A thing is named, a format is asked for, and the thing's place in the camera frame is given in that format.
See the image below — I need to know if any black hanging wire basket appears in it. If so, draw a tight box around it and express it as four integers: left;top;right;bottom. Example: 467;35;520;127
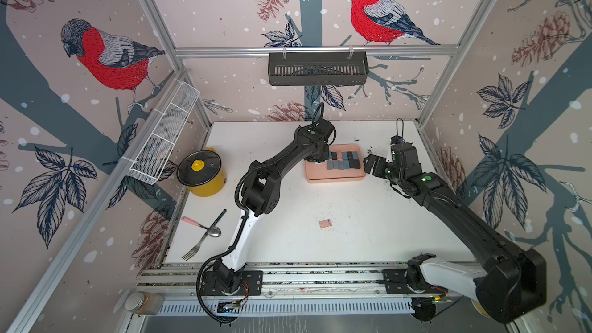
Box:
268;52;369;86

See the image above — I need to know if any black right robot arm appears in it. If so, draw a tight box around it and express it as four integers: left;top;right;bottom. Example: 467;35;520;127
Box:
363;136;547;324

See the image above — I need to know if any yellow electric cooking pot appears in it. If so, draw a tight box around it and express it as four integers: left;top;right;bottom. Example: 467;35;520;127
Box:
177;149;227;197

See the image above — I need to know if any green handled fork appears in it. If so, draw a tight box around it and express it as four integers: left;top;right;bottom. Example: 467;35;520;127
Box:
182;209;228;261

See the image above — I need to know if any white wire mesh shelf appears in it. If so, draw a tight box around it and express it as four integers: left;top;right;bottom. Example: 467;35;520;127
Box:
127;79;200;185

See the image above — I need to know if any pink eraser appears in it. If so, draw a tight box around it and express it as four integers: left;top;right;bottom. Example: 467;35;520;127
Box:
319;219;332;229

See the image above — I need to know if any glass jar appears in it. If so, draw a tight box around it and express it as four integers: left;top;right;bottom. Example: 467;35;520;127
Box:
124;291;164;316

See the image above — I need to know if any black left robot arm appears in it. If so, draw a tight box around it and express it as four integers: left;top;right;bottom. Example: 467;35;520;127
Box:
200;117;337;294

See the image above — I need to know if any pink plastic storage tray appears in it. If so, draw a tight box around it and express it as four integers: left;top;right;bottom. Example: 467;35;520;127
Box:
305;143;365;183

